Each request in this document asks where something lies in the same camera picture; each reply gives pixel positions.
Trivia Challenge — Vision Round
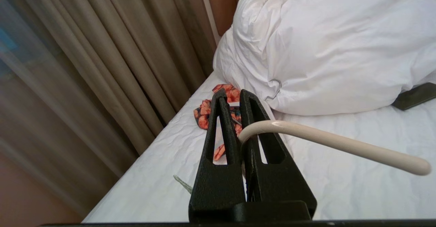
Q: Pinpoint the brown curtain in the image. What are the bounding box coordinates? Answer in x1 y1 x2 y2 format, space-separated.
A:
0 0 218 217

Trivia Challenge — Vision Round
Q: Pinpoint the black smartphone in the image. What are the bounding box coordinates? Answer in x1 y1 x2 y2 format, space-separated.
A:
392 82 436 111

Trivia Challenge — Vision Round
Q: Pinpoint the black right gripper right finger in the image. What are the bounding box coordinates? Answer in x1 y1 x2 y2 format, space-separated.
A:
239 89 317 220

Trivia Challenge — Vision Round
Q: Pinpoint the white crumpled duvet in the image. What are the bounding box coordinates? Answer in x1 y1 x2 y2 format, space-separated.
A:
213 0 436 116

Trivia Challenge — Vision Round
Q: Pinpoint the brown padded headboard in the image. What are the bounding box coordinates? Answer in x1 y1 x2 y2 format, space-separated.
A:
208 0 253 36

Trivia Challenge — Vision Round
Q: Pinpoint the orange floral garment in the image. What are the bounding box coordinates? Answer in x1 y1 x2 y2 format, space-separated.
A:
193 84 244 162

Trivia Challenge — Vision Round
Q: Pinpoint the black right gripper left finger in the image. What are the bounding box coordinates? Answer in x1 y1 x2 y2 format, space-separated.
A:
188 88 246 221

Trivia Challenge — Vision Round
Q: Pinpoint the white clip hanger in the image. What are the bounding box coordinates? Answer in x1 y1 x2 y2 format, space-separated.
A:
264 79 282 101

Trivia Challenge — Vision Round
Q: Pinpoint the cream wire hanger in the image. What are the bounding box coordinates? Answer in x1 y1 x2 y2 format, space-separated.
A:
238 120 432 176

